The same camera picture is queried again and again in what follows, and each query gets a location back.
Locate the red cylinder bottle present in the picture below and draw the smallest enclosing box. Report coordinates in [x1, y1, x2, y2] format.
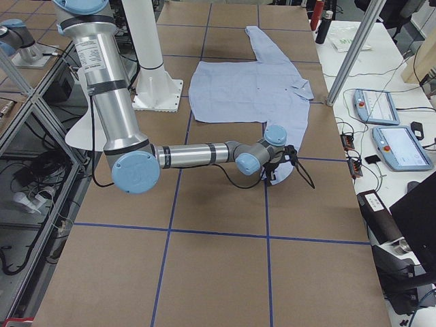
[310, 0, 324, 31]

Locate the teach pendant tablet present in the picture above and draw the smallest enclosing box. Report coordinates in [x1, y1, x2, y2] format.
[354, 89, 400, 125]
[372, 125, 434, 172]

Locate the black water bottle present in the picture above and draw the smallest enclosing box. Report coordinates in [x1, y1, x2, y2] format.
[315, 10, 334, 44]

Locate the plastic bag green lettering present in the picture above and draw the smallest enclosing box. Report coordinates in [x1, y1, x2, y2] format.
[328, 26, 358, 52]

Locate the brown paper table cover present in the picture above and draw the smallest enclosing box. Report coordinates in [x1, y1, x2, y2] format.
[33, 2, 390, 326]

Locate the near teach pendant tablet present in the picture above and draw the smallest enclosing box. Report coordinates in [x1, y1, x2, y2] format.
[372, 125, 434, 172]

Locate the aluminium frame post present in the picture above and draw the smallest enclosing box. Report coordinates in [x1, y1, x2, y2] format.
[326, 0, 386, 107]

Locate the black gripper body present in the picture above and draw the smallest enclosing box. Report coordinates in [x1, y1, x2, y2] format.
[264, 145, 297, 181]

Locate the white central pedestal column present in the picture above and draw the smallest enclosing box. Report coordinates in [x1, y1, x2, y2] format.
[122, 0, 183, 112]

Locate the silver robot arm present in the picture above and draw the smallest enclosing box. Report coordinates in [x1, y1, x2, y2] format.
[54, 1, 313, 194]

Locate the far teach pendant tablet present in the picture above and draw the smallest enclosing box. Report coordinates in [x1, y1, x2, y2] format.
[354, 89, 400, 125]

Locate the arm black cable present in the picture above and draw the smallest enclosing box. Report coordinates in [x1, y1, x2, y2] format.
[87, 91, 266, 189]

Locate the light blue striped shirt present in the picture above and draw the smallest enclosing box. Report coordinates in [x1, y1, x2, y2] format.
[188, 25, 315, 187]

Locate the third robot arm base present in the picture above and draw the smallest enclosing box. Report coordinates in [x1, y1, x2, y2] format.
[1, 18, 58, 69]

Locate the black monitor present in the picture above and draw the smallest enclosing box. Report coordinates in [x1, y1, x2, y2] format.
[390, 174, 435, 272]

